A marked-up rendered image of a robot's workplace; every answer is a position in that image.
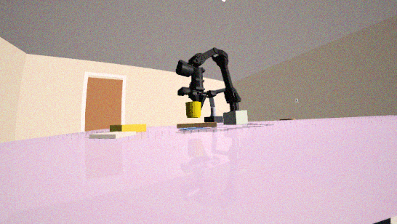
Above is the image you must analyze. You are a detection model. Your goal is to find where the tan curved wooden bar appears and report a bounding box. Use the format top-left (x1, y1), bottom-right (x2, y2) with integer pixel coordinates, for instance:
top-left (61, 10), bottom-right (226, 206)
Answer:
top-left (177, 122), bottom-right (217, 128)

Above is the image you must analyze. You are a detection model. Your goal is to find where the yellow flat bar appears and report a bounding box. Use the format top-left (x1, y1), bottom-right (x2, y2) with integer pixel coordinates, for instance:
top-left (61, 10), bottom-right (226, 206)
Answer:
top-left (110, 124), bottom-right (146, 132)

